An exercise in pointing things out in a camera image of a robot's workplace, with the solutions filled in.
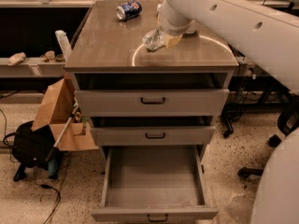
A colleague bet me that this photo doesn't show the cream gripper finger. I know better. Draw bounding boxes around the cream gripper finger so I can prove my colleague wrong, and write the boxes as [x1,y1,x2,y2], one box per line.
[164,34,182,49]

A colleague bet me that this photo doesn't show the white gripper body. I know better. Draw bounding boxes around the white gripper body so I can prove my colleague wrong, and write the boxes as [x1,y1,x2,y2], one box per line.
[158,14,191,36]

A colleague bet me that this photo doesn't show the green 7up can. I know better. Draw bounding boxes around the green 7up can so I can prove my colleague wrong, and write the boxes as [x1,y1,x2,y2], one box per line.
[142,29,165,52]

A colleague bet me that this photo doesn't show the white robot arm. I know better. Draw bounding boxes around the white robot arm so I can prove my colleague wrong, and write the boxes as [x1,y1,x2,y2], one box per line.
[160,0,299,224]

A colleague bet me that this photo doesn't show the blue pepsi can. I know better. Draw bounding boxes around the blue pepsi can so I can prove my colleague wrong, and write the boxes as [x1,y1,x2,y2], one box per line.
[116,0,142,21]

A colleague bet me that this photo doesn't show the grey drawer cabinet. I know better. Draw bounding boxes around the grey drawer cabinet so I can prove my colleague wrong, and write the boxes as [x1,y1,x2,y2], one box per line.
[64,0,240,161]

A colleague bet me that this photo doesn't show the top grey drawer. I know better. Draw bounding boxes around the top grey drawer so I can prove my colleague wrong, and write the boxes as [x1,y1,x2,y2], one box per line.
[75,89,229,117]

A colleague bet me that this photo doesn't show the grey drawer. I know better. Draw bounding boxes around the grey drawer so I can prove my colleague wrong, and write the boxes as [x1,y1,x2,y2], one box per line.
[92,146,218,224]
[91,126,215,147]
[75,89,229,117]

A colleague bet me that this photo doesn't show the middle grey drawer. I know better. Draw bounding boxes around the middle grey drawer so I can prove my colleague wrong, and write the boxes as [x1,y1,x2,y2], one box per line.
[91,126,215,147]

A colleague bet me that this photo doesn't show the bottom grey drawer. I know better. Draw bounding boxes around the bottom grey drawer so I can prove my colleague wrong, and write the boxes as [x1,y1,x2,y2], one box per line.
[92,146,218,224]

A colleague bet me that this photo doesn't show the white plastic bottle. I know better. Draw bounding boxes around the white plastic bottle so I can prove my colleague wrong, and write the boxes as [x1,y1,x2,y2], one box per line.
[55,30,72,61]

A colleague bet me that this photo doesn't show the brown cardboard box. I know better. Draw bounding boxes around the brown cardboard box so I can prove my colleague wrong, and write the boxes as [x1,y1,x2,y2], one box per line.
[32,78,98,151]

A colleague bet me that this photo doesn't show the black office chair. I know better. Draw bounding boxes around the black office chair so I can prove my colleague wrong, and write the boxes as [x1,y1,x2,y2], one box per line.
[237,98,299,179]

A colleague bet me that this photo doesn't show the black bag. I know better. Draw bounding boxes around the black bag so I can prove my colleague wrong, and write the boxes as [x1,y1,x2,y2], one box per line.
[12,121,62,182]

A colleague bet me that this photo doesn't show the grey handled floor tool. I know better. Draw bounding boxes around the grey handled floor tool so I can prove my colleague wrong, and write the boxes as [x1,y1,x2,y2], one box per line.
[45,104,78,178]

